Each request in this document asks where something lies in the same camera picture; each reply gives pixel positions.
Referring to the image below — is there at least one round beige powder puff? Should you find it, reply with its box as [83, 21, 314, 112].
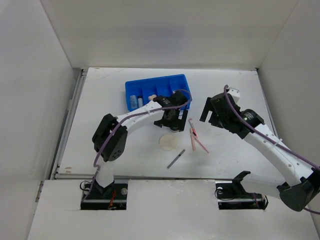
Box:
[159, 134, 178, 151]

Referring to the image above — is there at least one beige makeup sponge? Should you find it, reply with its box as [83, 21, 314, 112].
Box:
[148, 94, 157, 101]

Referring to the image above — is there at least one grey eyeliner pencil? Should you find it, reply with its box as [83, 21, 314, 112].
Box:
[166, 149, 186, 169]

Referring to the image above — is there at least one small bottle black cap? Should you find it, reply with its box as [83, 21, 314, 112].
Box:
[137, 95, 144, 108]

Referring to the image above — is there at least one clear small bottle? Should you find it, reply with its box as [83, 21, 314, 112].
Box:
[129, 95, 138, 110]

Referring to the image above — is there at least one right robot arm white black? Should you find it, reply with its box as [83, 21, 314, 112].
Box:
[199, 89, 320, 212]

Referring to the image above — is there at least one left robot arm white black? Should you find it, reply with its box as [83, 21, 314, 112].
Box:
[83, 89, 192, 199]

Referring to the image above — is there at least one blue plastic divided tray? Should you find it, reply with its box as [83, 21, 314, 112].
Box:
[124, 74, 191, 112]

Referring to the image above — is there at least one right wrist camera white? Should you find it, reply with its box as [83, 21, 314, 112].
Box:
[227, 87, 241, 104]

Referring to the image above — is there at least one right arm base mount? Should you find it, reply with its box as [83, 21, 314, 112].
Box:
[214, 180, 269, 211]

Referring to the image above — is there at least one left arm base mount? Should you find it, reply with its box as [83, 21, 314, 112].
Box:
[80, 180, 128, 211]

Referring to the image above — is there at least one aluminium rail left side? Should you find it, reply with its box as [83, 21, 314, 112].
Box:
[47, 68, 89, 180]

